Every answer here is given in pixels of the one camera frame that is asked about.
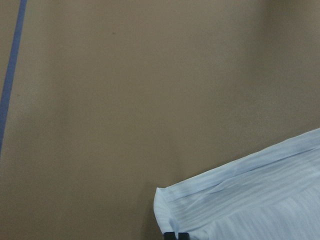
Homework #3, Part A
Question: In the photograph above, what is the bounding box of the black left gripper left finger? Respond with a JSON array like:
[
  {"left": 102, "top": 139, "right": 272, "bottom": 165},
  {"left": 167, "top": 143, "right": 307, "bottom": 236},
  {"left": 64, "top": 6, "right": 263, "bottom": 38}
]
[{"left": 163, "top": 232, "right": 176, "bottom": 240}]

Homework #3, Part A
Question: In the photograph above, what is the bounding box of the light blue striped shirt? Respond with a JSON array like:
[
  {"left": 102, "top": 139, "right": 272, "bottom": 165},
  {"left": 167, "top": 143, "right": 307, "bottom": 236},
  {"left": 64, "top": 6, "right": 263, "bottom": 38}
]
[{"left": 153, "top": 129, "right": 320, "bottom": 240}]

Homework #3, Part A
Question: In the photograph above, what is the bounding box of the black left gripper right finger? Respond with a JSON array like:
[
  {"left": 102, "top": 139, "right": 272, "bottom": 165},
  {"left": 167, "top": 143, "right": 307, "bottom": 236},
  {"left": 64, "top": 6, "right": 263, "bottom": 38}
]
[{"left": 178, "top": 232, "right": 189, "bottom": 240}]

